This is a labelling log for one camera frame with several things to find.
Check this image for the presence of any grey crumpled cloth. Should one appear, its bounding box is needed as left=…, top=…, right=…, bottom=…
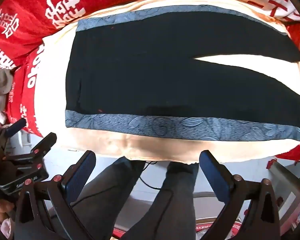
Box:
left=0, top=67, right=15, bottom=110

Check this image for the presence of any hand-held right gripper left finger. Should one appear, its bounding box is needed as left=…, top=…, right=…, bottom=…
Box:
left=14, top=150, right=97, bottom=240

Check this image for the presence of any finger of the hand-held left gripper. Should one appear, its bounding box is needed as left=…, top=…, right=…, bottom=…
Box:
left=4, top=118, right=27, bottom=136
left=27, top=132, right=57, bottom=164

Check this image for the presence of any cream bed sheet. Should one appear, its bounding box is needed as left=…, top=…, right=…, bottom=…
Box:
left=31, top=0, right=300, bottom=164

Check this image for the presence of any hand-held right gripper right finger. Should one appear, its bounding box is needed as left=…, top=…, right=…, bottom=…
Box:
left=199, top=150, right=282, bottom=240

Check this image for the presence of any person's left hand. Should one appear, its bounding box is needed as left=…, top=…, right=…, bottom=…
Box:
left=0, top=200, right=16, bottom=220

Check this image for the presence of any bedside furniture frame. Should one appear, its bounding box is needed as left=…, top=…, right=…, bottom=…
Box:
left=269, top=160, right=300, bottom=233

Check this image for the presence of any person's right leg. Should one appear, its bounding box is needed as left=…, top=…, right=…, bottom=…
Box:
left=120, top=162, right=200, bottom=240

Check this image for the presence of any black cable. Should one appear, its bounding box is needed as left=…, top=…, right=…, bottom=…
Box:
left=140, top=160, right=170, bottom=190

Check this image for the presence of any black underwear with grey waistband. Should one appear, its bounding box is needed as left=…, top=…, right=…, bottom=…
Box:
left=64, top=5, right=300, bottom=142

